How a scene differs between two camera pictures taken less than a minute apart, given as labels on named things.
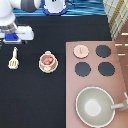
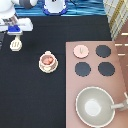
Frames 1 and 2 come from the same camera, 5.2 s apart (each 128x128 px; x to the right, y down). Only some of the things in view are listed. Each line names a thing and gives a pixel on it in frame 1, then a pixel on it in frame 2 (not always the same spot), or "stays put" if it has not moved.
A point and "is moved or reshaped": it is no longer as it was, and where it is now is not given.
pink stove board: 93,63 stays put
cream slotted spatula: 14,62 is moved or reshaped
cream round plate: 49,69 stays put
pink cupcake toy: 48,62 stays put
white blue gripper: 12,38 -> 14,30
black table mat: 33,75 stays put
